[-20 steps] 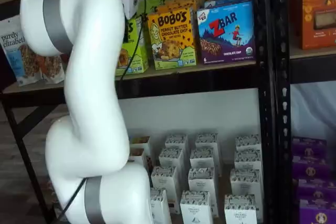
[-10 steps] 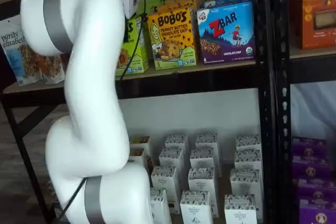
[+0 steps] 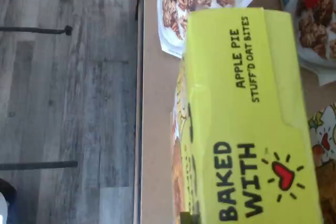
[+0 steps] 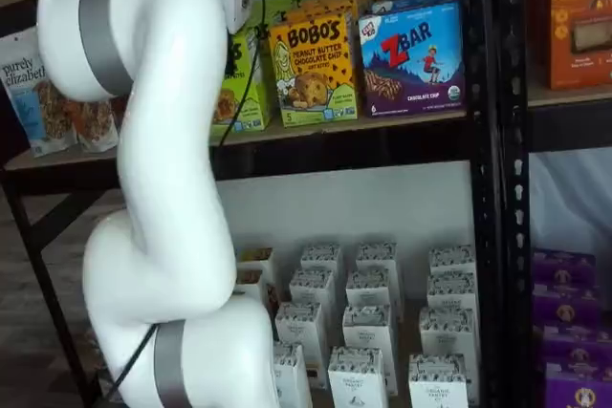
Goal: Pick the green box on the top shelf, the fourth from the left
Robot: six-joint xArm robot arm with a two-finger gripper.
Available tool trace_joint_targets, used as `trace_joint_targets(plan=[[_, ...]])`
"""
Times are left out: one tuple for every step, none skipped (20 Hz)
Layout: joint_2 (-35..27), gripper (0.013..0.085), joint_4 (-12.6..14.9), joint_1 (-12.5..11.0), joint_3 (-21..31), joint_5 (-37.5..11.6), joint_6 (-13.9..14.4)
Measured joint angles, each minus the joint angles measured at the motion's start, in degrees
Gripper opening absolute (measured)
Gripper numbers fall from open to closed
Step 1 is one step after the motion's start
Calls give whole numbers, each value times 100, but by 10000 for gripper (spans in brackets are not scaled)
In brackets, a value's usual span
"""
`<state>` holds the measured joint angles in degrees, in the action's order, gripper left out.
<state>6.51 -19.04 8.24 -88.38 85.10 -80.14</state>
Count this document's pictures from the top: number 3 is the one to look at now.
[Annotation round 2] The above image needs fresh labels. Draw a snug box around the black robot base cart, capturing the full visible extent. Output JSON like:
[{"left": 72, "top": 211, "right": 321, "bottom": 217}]
[{"left": 0, "top": 177, "right": 18, "bottom": 224}]

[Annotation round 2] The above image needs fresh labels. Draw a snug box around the yellow oat bites box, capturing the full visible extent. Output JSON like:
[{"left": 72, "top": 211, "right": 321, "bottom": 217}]
[{"left": 171, "top": 7, "right": 326, "bottom": 224}]

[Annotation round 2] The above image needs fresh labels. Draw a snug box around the brown cardboard shelf board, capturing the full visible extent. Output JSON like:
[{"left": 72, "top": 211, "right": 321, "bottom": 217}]
[{"left": 136, "top": 0, "right": 336, "bottom": 224}]

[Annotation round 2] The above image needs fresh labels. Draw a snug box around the black footed floor rod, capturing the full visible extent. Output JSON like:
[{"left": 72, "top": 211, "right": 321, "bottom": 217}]
[{"left": 0, "top": 25, "right": 74, "bottom": 37}]

